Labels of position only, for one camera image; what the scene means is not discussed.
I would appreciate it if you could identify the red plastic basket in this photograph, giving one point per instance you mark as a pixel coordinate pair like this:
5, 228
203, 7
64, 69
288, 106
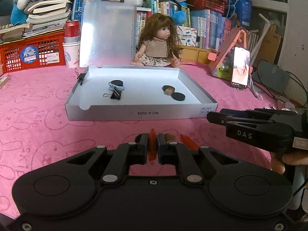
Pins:
43, 50

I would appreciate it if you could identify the black oval stone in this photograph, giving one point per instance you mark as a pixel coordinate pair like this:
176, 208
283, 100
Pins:
118, 83

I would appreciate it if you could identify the brown walnut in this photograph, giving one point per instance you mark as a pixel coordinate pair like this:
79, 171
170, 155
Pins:
169, 137

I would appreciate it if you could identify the grey cardboard box tray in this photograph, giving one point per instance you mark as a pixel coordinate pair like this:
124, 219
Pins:
143, 97

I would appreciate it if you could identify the blue plush toy left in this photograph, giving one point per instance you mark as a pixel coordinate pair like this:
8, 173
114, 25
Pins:
18, 16

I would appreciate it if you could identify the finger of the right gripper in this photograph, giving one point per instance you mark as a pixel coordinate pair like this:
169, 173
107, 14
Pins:
222, 119
259, 111

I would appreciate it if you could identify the person right hand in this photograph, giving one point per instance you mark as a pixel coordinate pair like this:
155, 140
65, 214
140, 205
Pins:
295, 158

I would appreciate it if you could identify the black round puck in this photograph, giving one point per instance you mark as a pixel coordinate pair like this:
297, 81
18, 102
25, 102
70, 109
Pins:
178, 96

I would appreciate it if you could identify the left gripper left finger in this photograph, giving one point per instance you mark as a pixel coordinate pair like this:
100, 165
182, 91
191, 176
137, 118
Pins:
126, 155

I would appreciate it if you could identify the smartphone on stand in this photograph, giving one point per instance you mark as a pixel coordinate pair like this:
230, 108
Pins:
240, 70

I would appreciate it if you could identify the red soda can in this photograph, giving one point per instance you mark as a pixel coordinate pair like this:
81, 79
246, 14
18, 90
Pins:
72, 31

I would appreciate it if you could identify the small blue hair clip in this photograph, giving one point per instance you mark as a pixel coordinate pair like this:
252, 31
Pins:
112, 87

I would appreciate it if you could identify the red basket on shelf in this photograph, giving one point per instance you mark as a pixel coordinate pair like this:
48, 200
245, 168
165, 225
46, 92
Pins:
218, 6

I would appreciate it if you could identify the white paper cup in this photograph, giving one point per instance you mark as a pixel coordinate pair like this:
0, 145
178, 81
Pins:
72, 53

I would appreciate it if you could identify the book at left edge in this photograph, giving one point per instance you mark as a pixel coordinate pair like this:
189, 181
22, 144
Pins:
4, 80

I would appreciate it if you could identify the translucent clipboard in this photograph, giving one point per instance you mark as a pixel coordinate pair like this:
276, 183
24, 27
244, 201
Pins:
108, 33

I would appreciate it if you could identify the brown nut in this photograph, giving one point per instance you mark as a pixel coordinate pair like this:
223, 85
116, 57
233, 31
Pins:
169, 90

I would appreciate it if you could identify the binder clip on box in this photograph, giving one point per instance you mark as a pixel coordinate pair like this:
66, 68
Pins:
80, 76

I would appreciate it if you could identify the stack of books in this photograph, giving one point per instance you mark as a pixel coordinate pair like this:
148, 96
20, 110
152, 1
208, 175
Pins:
43, 16

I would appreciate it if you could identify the brown haired doll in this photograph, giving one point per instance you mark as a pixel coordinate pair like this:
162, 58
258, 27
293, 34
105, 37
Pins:
158, 43

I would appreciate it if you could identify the large black binder clip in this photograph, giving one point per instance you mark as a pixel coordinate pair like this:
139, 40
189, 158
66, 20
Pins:
114, 94

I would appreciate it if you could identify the pink house phone stand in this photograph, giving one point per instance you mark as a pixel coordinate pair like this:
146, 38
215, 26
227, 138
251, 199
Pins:
222, 66

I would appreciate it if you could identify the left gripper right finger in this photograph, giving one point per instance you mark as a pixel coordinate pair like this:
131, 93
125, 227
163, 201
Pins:
180, 156

